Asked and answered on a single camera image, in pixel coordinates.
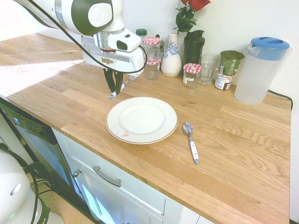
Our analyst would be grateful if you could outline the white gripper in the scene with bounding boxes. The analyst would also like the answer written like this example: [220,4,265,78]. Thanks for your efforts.
[81,35,145,95]

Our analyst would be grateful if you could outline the fork with white handle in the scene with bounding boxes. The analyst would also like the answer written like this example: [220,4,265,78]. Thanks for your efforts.
[109,74,138,100]

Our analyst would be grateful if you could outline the white robot base segment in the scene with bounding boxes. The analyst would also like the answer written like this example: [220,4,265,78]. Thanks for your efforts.
[0,148,65,224]

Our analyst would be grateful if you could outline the white plate with gold rim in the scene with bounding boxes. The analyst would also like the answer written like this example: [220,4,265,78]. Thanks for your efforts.
[105,97,179,145]

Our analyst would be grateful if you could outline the small jar with checkered lid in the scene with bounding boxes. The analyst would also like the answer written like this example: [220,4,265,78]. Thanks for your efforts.
[143,57,162,81]

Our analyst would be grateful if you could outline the tall jar with checkered lid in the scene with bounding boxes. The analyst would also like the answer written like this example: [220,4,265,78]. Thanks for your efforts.
[142,36,163,63]

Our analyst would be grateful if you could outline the clear bottle with green cap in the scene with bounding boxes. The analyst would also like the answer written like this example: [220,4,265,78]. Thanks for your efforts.
[135,28,148,47]

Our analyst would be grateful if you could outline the glass jar with dark lid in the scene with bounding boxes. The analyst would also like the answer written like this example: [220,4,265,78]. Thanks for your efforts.
[155,34,165,62]

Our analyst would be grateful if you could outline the white vase with blue print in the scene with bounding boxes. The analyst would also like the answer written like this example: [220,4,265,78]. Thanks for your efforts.
[161,31,183,78]

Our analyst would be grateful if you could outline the labelled jar with checkered lid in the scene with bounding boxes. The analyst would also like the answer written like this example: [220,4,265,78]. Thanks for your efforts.
[182,63,203,90]

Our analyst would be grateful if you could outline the dark green shaker bottle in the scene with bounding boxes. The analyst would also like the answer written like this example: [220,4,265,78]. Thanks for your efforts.
[182,29,206,73]

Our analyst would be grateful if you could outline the black dishwasher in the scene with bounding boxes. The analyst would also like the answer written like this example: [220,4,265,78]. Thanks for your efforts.
[0,97,85,212]

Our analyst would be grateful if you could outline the clear drinking glass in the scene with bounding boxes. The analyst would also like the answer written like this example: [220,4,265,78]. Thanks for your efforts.
[199,53,220,86]

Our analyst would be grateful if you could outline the red roses with green leaves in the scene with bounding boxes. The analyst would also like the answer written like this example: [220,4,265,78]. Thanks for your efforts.
[174,0,212,35]

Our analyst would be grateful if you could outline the white drawer front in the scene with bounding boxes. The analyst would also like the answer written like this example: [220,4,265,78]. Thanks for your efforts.
[52,128,167,217]

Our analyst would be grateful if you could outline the white and brown pudding cup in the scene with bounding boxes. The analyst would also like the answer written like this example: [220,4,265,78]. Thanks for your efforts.
[214,68,237,91]

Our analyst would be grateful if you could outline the green yogurt cup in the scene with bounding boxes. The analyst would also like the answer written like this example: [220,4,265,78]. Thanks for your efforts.
[219,50,245,76]

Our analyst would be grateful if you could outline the white cabinet door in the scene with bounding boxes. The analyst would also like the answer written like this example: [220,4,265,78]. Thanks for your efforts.
[74,163,164,224]

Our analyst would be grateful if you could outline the translucent pitcher with blue lid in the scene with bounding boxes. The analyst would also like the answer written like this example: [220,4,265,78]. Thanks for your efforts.
[234,36,293,106]

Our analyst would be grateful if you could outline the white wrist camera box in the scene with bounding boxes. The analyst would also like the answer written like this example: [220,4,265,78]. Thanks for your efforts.
[107,30,143,53]

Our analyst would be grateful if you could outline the silver drawer handle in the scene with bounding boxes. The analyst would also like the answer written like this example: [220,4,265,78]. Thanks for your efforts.
[92,165,122,188]

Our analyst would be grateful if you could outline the spoon with white handle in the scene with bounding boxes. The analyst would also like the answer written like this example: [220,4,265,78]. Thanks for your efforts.
[182,121,200,165]

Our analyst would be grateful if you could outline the black cables beside robot base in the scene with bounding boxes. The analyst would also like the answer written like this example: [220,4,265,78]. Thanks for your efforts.
[0,140,55,224]

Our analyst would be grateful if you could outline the black cable on countertop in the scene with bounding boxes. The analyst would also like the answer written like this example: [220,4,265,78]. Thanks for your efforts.
[267,89,294,111]

